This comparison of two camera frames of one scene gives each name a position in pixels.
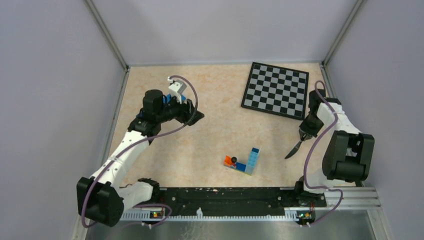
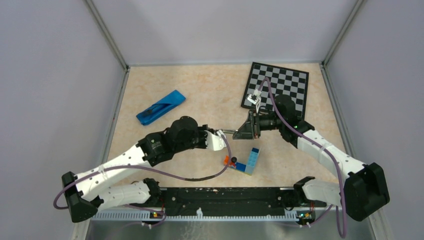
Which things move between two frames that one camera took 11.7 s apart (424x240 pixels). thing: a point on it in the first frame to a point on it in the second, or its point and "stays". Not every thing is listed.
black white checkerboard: x=277 y=90 stays
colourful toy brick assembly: x=231 y=162 stays
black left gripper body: x=174 y=110 to x=200 y=139
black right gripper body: x=312 y=124 to x=270 y=122
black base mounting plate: x=237 y=201 stays
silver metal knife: x=294 y=150 to x=229 y=131
